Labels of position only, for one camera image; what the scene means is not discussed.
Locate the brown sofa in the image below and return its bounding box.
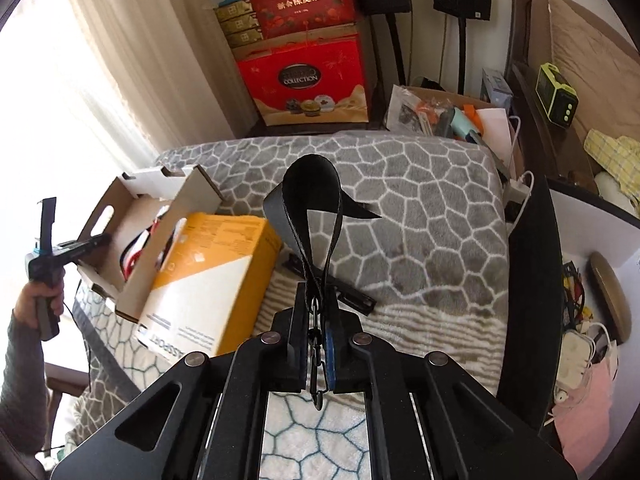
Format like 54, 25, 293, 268
505, 0, 640, 221

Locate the yellow white hard drive box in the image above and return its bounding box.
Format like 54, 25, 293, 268
136, 212, 283, 361

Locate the olive glasses case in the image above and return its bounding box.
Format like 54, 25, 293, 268
587, 251, 633, 346

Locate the green yellow device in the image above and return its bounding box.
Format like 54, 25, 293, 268
535, 62, 581, 128

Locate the person's left hand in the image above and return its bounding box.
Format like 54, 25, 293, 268
14, 277, 66, 331

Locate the brown box of small parts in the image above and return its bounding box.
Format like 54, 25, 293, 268
385, 85, 516, 161

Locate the black white storage box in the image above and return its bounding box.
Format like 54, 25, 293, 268
497, 172, 640, 441

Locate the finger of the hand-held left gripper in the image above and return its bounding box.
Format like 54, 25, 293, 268
37, 197, 57, 256
55, 233, 112, 266

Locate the tan sofa cushion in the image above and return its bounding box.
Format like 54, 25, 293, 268
545, 0, 640, 146

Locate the white power strip cable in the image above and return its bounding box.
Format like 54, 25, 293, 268
502, 115, 536, 211

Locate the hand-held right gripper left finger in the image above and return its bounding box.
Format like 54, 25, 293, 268
50, 282, 321, 480

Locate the white brown cardboard box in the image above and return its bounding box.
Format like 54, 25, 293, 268
75, 164, 224, 322

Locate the red cable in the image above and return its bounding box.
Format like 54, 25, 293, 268
122, 220, 176, 281

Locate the red gift box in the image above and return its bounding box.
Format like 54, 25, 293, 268
236, 35, 372, 128

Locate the white paper sheet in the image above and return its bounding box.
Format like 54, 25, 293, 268
477, 106, 516, 161

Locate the blue white box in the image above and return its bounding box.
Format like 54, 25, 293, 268
481, 67, 513, 106

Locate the pink bag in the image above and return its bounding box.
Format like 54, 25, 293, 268
552, 355, 616, 471

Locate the black speaker stand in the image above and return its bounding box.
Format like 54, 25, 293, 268
385, 14, 407, 106
457, 17, 471, 96

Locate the clear plastic bag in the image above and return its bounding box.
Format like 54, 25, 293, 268
385, 85, 431, 133

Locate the black strap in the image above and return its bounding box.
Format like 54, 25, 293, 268
263, 154, 383, 411

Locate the white curtain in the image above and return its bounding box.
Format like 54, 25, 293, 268
0, 0, 251, 181

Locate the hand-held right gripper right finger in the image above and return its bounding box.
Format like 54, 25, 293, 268
322, 310, 578, 480

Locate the white charger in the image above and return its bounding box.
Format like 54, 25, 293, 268
557, 330, 596, 396

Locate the yellow plaid cloth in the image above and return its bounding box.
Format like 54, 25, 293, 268
585, 129, 640, 211

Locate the person's left forearm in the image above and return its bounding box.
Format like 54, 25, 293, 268
0, 310, 56, 461

